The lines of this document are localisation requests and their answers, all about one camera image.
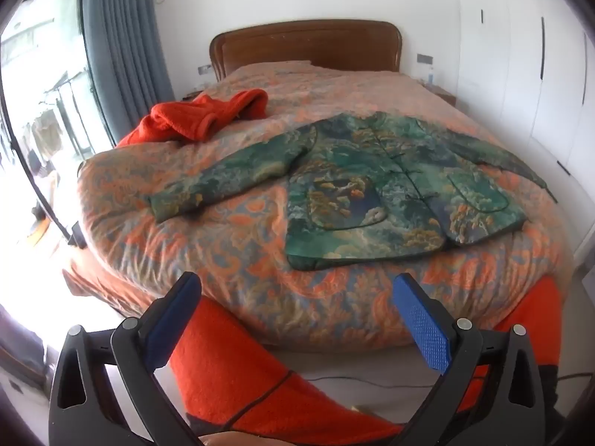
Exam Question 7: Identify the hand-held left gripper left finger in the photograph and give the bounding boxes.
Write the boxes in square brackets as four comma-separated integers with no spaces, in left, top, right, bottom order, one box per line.
[49,272,203,446]

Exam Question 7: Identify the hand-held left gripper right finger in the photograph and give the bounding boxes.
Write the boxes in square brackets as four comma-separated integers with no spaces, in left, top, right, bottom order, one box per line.
[393,273,547,446]

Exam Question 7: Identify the green patterned jacket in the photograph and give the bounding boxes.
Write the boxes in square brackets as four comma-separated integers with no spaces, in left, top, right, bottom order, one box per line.
[149,110,559,271]

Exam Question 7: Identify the bed with paisley quilt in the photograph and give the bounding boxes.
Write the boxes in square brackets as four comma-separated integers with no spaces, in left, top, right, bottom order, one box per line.
[65,60,575,349]

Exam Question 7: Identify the person's orange pants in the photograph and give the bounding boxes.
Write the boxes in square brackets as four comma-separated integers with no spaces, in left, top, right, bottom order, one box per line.
[170,274,563,446]

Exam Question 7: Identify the orange knitted sweater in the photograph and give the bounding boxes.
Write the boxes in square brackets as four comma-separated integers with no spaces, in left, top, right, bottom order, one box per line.
[115,89,269,149]

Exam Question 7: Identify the wooden nightstand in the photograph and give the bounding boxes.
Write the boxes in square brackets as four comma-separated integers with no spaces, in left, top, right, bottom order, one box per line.
[421,81,459,107]

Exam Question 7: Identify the white wardrobe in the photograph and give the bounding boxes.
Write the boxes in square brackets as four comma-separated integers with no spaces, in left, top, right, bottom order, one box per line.
[458,0,595,252]

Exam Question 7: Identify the grey curtain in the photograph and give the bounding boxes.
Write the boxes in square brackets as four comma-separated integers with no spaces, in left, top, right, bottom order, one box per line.
[83,0,175,149]

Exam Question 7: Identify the glass balcony door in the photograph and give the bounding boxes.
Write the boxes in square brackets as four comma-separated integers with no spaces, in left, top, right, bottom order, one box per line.
[0,0,117,252]

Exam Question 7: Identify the wooden headboard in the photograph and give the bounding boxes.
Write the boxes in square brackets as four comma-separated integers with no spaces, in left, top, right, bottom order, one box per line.
[209,19,403,80]

